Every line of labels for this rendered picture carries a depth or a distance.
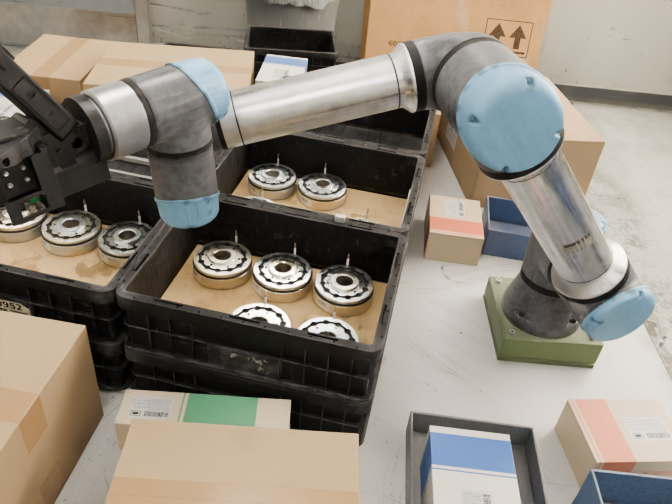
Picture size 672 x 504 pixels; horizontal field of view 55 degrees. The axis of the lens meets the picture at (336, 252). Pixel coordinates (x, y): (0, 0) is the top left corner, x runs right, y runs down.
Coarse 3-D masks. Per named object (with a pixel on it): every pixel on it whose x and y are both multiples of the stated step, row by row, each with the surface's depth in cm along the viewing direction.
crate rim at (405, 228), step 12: (336, 144) 137; (348, 144) 136; (360, 144) 137; (228, 156) 128; (408, 156) 135; (420, 156) 135; (216, 168) 124; (420, 168) 131; (420, 180) 127; (264, 204) 115; (276, 204) 115; (408, 204) 119; (324, 216) 114; (408, 216) 116; (384, 228) 112; (396, 228) 113; (408, 228) 113
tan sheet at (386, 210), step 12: (240, 192) 136; (348, 192) 140; (360, 192) 140; (288, 204) 134; (300, 204) 134; (348, 204) 136; (360, 204) 136; (372, 204) 137; (384, 204) 137; (396, 204) 138; (348, 216) 132; (360, 216) 133; (372, 216) 133; (384, 216) 134; (396, 216) 134
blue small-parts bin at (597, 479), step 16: (592, 480) 86; (608, 480) 87; (624, 480) 87; (640, 480) 87; (656, 480) 87; (576, 496) 90; (592, 496) 85; (608, 496) 90; (624, 496) 89; (640, 496) 89; (656, 496) 89
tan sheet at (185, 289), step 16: (192, 256) 117; (192, 272) 114; (176, 288) 110; (192, 288) 110; (208, 288) 111; (240, 288) 111; (384, 288) 115; (192, 304) 107; (208, 304) 107; (224, 304) 108; (240, 304) 108; (272, 304) 109; (288, 304) 109; (304, 304) 110; (304, 320) 106; (352, 320) 107; (368, 320) 108; (368, 336) 105
